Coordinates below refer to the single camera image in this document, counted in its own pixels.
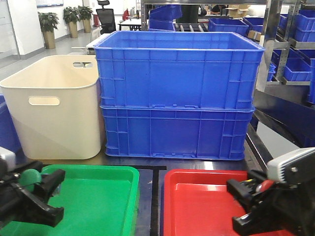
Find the red plastic tray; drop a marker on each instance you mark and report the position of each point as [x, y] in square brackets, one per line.
[197, 203]

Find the red button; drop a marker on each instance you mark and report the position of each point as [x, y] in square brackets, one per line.
[264, 185]

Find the lower stacked blue crate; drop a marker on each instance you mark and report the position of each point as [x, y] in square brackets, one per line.
[176, 133]

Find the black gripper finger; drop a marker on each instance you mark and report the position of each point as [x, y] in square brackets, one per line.
[48, 184]
[244, 192]
[250, 224]
[33, 207]

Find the green plastic tray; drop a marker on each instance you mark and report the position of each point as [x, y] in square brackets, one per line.
[97, 200]

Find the upper stacked blue crate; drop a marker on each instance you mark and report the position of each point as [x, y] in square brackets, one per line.
[165, 69]

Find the green button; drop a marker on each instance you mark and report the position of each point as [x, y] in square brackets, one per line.
[29, 178]

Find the stacked blue crate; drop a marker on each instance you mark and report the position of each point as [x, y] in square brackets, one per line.
[165, 69]
[176, 133]

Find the cream plastic basket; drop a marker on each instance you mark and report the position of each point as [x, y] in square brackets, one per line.
[54, 105]

